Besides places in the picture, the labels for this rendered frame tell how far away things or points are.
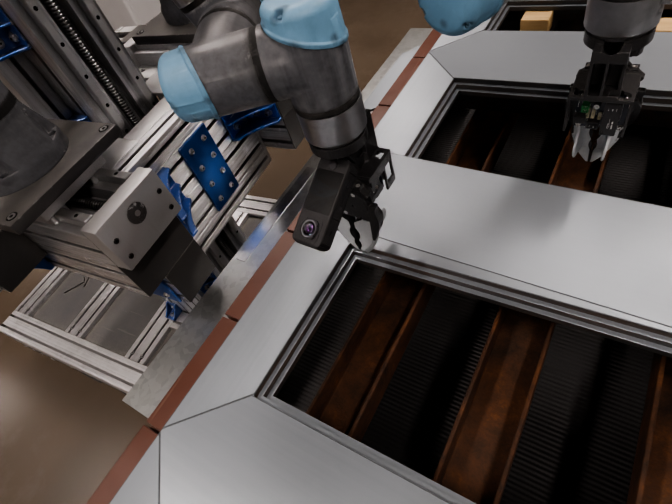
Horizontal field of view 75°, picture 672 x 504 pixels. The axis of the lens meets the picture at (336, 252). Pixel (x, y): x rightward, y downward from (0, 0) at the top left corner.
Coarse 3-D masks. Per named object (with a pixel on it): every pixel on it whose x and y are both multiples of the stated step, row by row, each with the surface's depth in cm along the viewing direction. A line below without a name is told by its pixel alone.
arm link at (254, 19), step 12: (180, 0) 49; (192, 0) 49; (204, 0) 49; (216, 0) 49; (228, 0) 50; (240, 0) 50; (252, 0) 52; (192, 12) 50; (204, 12) 50; (240, 12) 49; (252, 12) 51; (252, 24) 49
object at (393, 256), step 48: (528, 0) 101; (576, 0) 97; (480, 96) 87; (528, 96) 82; (384, 240) 67; (336, 288) 66; (480, 288) 59; (528, 288) 56; (624, 336) 51; (336, 432) 53
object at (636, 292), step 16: (640, 208) 59; (656, 208) 58; (640, 224) 58; (656, 224) 57; (640, 240) 56; (656, 240) 56; (640, 256) 55; (656, 256) 54; (624, 272) 54; (640, 272) 54; (656, 272) 53; (624, 288) 53; (640, 288) 52; (656, 288) 52; (624, 304) 52; (640, 304) 51; (656, 304) 51; (656, 320) 50
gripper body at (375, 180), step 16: (368, 112) 54; (368, 128) 55; (352, 144) 50; (368, 144) 56; (352, 160) 54; (368, 160) 57; (384, 160) 57; (368, 176) 55; (384, 176) 58; (352, 192) 55; (368, 192) 55; (352, 208) 57
